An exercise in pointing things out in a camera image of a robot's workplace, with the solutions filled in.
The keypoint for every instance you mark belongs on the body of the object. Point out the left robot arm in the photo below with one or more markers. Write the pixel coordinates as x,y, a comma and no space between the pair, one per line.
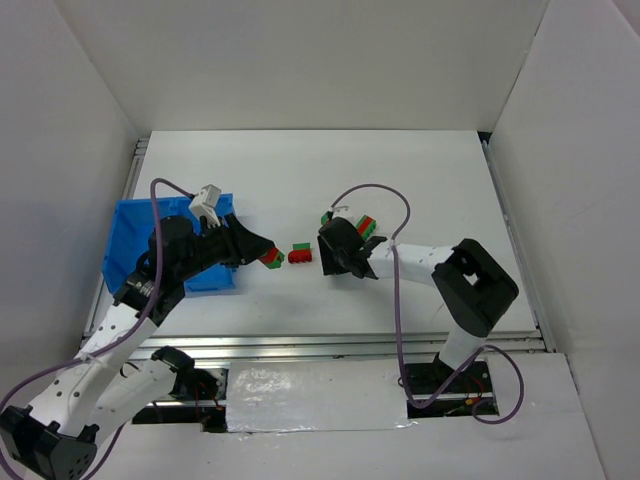
58,433

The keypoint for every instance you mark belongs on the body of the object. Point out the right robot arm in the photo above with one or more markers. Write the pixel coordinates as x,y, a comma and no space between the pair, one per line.
476,290

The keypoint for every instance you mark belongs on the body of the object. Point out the aluminium table rail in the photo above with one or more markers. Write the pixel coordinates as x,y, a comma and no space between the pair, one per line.
347,346

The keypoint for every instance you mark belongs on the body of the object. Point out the blue bin left compartment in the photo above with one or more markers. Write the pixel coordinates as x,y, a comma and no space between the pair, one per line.
132,224

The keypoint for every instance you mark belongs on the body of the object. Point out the silver foil tape sheet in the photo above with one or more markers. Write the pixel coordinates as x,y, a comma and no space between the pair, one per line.
289,397

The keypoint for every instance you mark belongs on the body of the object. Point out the blue bin compartment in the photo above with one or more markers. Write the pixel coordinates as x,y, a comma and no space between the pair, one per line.
217,278
132,224

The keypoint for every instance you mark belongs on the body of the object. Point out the green red striped lego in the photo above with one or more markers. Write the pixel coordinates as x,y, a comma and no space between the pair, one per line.
366,226

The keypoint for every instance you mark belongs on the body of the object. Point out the blue bin right compartment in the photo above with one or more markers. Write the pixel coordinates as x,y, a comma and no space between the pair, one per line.
217,278

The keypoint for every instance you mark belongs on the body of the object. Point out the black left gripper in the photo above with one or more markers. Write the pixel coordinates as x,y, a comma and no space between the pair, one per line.
233,240

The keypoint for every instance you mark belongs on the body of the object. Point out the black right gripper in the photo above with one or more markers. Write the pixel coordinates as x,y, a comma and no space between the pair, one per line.
342,248

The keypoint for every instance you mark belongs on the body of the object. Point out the red studded lego brick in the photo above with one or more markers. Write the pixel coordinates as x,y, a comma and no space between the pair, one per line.
300,256

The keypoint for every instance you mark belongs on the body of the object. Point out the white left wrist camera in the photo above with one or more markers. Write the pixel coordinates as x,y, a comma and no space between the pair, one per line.
203,205

